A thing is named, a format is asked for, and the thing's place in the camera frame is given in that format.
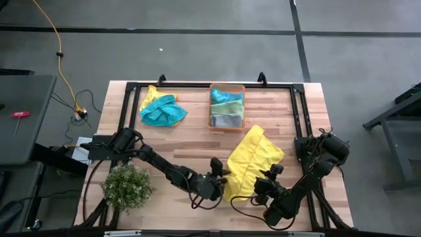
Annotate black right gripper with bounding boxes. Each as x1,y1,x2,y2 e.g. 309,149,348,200
251,163,285,207

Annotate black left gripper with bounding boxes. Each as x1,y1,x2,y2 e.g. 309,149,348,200
196,157,232,201

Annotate yellow microfiber towel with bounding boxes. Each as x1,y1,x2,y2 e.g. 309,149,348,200
222,124,286,203
139,84,180,128

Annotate orange translucent plastic tray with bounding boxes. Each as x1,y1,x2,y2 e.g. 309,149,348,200
207,83,247,133

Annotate grey microfiber towel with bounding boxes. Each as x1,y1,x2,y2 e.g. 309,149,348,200
209,113,243,128

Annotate green microfiber towel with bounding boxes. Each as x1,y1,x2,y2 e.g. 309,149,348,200
210,100,245,117

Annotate blue microfiber towel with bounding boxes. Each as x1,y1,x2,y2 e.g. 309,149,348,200
210,88,245,105
139,94,188,128

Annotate small artificial green plant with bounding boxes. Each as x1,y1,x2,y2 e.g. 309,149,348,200
100,163,155,215

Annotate dark grey metal stand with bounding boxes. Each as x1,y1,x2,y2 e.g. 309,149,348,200
362,82,421,194

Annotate white box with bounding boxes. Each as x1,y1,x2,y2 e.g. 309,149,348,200
70,136,91,165

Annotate black side shelf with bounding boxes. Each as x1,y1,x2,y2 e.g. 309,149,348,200
31,143,89,177

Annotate grey side table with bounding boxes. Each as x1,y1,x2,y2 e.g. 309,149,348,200
0,74,57,165

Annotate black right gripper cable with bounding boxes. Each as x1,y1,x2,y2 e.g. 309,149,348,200
230,196,297,231

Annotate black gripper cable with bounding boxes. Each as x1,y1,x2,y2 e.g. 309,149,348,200
230,196,297,231
189,187,225,211

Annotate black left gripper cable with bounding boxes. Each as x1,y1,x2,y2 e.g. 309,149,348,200
189,187,225,211

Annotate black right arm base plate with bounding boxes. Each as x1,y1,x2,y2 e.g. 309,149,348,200
294,136,343,164

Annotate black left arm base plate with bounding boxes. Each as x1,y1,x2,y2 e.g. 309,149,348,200
80,134,114,162

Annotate thick black hose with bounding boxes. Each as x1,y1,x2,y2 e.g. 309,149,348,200
82,160,111,221

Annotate thin black floor cables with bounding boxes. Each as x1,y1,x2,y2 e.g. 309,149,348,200
51,89,103,129

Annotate yellow cable plug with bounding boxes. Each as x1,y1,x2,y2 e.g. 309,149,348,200
74,105,89,121

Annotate yellow extension cable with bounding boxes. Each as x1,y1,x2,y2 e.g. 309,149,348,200
32,0,83,113

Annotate red-handled hex key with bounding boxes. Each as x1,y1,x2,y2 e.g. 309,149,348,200
10,111,32,138

